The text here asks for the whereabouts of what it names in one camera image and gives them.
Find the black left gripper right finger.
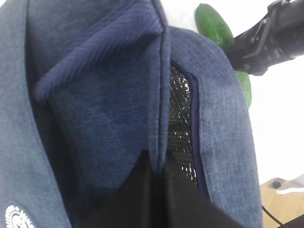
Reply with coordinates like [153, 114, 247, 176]
[164, 163, 242, 228]

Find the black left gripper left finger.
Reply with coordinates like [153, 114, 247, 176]
[78, 151, 157, 228]

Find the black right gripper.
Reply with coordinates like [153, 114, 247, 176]
[225, 0, 304, 76]

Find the green cucumber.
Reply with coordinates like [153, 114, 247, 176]
[194, 3, 252, 106]

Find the dark blue lunch bag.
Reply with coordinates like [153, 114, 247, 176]
[0, 0, 263, 228]

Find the black cable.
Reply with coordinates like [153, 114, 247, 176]
[261, 206, 285, 226]

